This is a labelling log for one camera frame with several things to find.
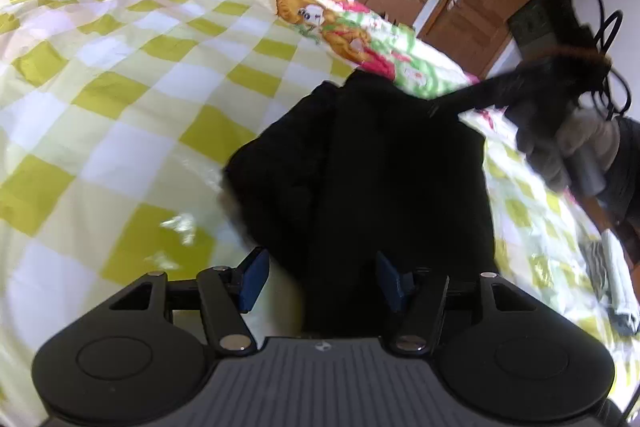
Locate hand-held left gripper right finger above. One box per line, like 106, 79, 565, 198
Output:
375, 251, 537, 356

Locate person's right forearm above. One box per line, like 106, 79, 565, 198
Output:
597, 116, 640, 229

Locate stack of folded clothes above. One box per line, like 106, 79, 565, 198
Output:
579, 229, 640, 339

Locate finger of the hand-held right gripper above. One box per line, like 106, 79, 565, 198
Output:
426, 63, 528, 118

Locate cartoon printed quilt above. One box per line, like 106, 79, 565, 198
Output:
100, 0, 501, 108

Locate yellow checked bed sheet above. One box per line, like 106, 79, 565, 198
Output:
0, 0, 640, 410

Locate person's right hand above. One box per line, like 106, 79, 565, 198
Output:
515, 107, 622, 194

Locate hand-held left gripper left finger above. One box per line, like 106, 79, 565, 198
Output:
107, 247, 272, 356

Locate black pants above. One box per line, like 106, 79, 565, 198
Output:
222, 69, 499, 339

